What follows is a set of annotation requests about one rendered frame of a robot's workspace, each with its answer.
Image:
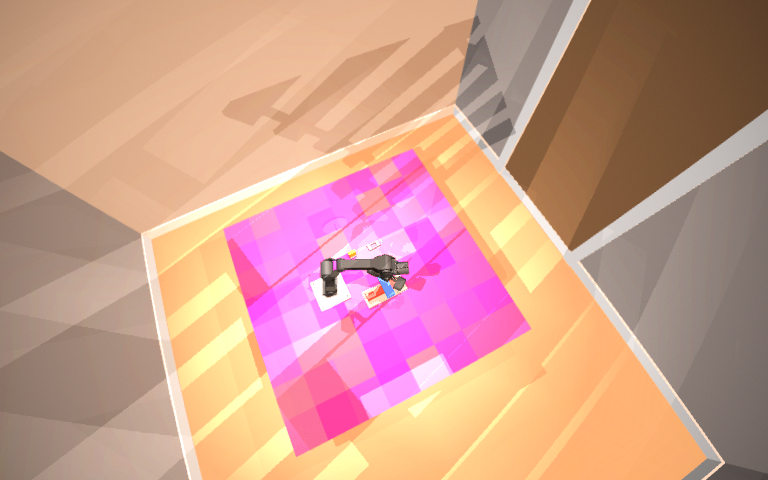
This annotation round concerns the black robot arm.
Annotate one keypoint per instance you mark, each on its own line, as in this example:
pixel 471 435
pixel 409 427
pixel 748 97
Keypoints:
pixel 385 264

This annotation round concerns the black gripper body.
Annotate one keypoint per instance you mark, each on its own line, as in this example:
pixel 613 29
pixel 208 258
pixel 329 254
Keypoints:
pixel 399 282

